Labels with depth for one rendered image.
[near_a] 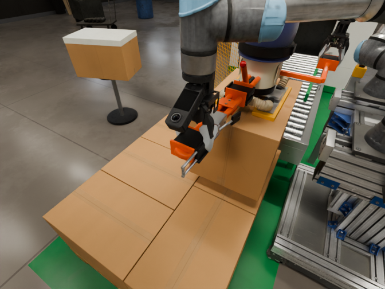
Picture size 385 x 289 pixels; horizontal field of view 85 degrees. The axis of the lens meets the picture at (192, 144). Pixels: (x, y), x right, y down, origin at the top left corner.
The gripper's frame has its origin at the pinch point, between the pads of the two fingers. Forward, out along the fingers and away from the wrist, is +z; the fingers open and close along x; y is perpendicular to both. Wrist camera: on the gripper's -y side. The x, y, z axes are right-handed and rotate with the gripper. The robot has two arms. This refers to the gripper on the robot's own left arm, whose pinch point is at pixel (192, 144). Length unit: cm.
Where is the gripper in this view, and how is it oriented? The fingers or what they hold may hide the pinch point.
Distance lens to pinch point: 58.0
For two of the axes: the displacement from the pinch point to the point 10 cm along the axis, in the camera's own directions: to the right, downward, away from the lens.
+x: -8.5, -3.5, 3.8
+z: -0.1, 7.5, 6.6
